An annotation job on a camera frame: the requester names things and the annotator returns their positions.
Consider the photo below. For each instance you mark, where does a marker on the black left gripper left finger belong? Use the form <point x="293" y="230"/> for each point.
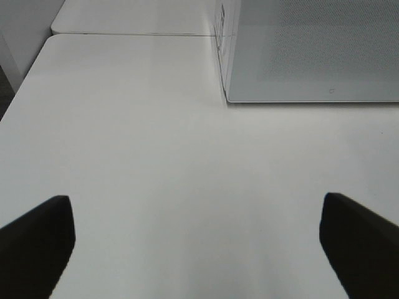
<point x="36" y="248"/>

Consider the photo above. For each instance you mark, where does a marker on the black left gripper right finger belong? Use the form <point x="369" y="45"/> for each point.
<point x="361" y="247"/>

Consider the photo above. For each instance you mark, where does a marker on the white microwave door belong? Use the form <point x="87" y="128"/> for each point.
<point x="314" y="51"/>

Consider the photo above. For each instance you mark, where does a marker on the white cabinet panel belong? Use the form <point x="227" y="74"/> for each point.
<point x="25" y="26"/>

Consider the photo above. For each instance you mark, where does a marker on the white microwave oven body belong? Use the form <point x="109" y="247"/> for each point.
<point x="226" y="22"/>

